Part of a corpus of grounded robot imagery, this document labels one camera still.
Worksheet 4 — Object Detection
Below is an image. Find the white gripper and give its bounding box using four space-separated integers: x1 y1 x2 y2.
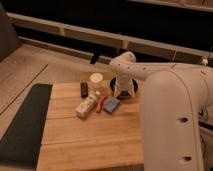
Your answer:
114 74 135 97

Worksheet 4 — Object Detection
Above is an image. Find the dark ceramic bowl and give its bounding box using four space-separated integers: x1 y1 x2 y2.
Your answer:
109 76 139 99

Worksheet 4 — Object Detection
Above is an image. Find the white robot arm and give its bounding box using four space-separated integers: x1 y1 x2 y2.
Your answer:
110 52 213 171

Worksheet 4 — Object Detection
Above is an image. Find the blue sponge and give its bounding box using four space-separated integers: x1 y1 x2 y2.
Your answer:
103 97 120 113

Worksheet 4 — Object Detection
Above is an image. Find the red orange tool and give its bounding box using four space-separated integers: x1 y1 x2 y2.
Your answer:
96 96 107 113

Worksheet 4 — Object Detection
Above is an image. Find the clear cup with white lid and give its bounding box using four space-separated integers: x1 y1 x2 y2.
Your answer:
90 73 103 93

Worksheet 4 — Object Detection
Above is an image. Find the black small box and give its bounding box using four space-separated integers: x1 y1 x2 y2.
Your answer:
80 82 88 98

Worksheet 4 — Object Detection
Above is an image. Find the dark floor mat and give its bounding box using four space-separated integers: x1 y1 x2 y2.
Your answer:
0 84 52 167

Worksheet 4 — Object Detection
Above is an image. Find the white cable with plug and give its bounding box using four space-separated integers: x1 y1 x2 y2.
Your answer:
170 46 213 68

